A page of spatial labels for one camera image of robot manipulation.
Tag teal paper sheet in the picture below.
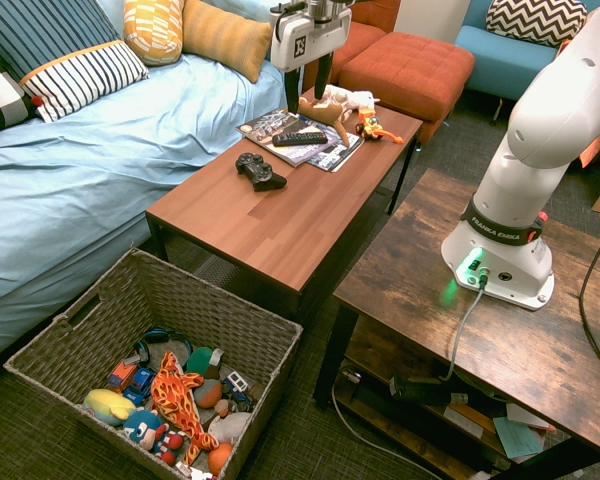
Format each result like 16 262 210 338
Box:
492 416 546 460

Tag blue toy car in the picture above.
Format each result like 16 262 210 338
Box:
122 367 158 406

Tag rustic dark wood table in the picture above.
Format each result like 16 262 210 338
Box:
313 167 600 480

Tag grey orange plush ball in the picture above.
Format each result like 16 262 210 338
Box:
193 378 224 410

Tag black power adapter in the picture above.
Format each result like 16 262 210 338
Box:
388 375 469 408

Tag thick black cable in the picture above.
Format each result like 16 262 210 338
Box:
578 232 600 384

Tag Captain America plush doll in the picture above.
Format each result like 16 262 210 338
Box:
123 408 186 467

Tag green plush ball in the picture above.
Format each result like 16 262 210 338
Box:
185 345 225 380

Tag orange tufted ottoman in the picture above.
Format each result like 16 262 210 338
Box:
338 30 477 145

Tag orange armchair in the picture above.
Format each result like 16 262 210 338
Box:
302 0 402 93

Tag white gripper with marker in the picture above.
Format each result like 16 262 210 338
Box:
269 8 353 114

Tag white pillow with navy stripes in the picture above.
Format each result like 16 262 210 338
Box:
19 40 151 124

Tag orange toy excavator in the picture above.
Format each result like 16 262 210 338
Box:
355 106 405 146

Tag blue black headphones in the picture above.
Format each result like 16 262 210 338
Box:
133 326 195 365

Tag yellow white patterned pillow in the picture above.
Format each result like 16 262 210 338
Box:
123 0 186 68

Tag bed with light blue sheet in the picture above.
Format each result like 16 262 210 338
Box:
0 0 289 375

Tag black white chevron pillow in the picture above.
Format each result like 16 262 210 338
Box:
485 0 590 49

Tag blue white toy van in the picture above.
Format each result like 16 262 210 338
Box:
221 370 255 405

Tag dark blue striped pillow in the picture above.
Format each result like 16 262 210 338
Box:
0 0 122 83

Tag grey woven basket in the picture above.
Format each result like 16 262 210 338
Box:
3 247 304 480

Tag white floor cable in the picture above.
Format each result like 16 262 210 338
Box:
330 383 444 480

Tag yellow plush toy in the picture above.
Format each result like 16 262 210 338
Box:
82 388 138 428

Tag black gamepad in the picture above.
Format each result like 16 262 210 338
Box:
235 152 288 193

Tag white paper sheet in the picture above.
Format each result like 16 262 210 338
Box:
504 402 552 430

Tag orange toy truck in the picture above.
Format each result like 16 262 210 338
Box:
106 355 144 394

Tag blue sofa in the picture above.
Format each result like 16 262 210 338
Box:
454 0 600 102

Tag white grey plush toy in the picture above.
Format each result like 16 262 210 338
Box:
207 410 253 445

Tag mustard striped pillow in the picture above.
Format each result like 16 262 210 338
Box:
181 0 274 85

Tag reddish wooden coffee table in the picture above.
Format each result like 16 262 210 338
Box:
145 84 424 324

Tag blue white magazine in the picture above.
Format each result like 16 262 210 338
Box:
305 130 365 174

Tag brown plush toy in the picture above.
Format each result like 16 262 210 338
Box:
297 94 352 149

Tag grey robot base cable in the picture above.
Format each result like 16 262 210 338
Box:
438 268 490 383

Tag black TV remote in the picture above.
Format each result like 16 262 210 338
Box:
271 130 329 148

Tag orange flame pattern plush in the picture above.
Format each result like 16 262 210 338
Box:
150 350 221 467

